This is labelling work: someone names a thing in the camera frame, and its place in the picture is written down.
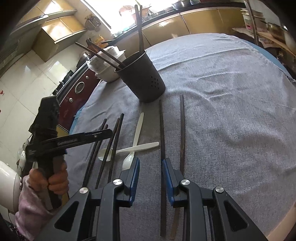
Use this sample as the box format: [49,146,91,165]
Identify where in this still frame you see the white plastic spoon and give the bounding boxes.
[97,142,159,161]
[122,113,144,171]

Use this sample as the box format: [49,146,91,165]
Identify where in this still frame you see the black utensil holder cup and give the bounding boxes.
[115,51,166,103]

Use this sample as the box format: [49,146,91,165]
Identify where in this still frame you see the pink left sleeve forearm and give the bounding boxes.
[15,176,58,240]

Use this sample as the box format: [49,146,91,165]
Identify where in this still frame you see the left hand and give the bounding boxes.
[29,161,69,195]

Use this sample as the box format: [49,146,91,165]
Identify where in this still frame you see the white appliance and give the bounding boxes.
[0,161,22,213]

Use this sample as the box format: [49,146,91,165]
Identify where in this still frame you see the gas stove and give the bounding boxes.
[52,70,74,95]

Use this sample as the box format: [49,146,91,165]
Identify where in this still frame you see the grey tablecloth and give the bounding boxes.
[73,33,295,240]

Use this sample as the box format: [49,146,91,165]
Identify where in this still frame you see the white stacked bowls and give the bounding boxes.
[86,46,126,83]

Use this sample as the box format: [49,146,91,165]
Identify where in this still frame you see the range hood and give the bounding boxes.
[1,15,48,76]

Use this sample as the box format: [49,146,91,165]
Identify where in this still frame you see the yellow upper cabinet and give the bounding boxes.
[33,16,87,62]

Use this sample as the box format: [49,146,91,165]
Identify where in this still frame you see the yellow oil bottle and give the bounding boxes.
[94,35,105,47]

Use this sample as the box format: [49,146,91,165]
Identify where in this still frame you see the blue table cover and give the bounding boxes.
[245,41,292,77]

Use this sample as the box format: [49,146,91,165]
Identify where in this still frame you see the yellow lower cabinets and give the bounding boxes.
[111,6,246,52]

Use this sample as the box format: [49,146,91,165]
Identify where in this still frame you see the wooden shelf rack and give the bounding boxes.
[232,1,295,64]

